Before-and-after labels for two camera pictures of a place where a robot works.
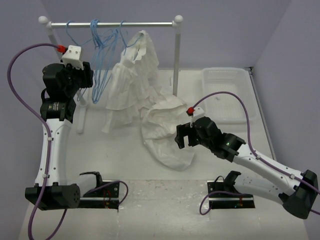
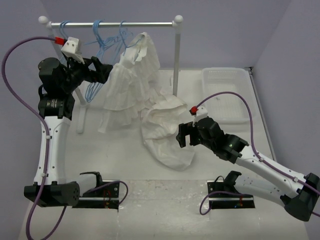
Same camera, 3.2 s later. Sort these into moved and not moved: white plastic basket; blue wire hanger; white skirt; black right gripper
Moved: blue wire hanger
Not moved: black right gripper; white plastic basket; white skirt
